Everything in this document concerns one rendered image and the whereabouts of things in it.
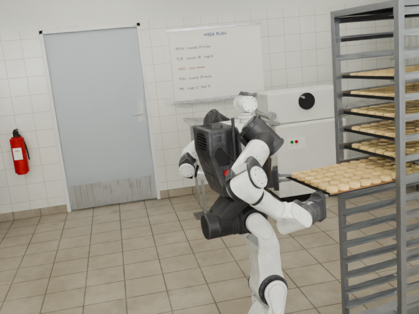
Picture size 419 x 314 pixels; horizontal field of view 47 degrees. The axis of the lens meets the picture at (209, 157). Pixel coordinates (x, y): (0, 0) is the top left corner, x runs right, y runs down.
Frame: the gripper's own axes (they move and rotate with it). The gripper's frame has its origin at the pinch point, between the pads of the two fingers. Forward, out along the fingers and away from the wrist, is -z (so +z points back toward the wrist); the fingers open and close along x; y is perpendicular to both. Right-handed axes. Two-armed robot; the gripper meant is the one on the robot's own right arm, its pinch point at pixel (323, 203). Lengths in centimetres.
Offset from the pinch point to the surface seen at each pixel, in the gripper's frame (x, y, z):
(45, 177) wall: -59, 410, -125
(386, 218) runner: -37, 5, -86
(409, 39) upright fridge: 55, 72, -348
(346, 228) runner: -36, 19, -63
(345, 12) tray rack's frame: 75, 12, -57
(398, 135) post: 20.6, -17.4, -38.6
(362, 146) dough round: 10, 7, -59
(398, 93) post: 38, -17, -39
